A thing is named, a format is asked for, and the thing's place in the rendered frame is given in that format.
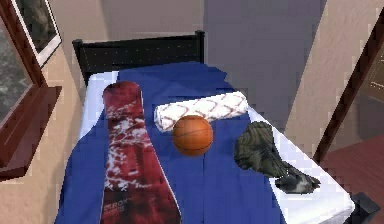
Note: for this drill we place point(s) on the red white snowboard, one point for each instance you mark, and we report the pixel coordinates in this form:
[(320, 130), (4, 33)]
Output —
[(131, 160)]

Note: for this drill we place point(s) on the dark green crumpled cloth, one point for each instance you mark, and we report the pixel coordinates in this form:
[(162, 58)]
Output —
[(260, 150)]

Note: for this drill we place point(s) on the brown framed window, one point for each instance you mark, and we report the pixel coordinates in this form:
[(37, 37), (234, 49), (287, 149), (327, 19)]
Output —
[(20, 110)]

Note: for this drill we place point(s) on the blue blanket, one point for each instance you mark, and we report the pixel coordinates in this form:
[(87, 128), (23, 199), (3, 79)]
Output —
[(213, 186)]

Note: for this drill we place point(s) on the white framed wall picture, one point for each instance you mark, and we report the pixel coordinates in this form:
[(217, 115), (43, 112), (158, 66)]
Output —
[(38, 23)]

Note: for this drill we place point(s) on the brown framed room door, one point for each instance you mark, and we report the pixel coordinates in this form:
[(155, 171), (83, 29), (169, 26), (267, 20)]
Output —
[(353, 80)]

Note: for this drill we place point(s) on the orange basketball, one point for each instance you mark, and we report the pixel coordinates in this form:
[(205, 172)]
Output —
[(192, 135)]

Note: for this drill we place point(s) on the black framed bed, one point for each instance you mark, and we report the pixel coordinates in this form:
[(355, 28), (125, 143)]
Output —
[(140, 53)]

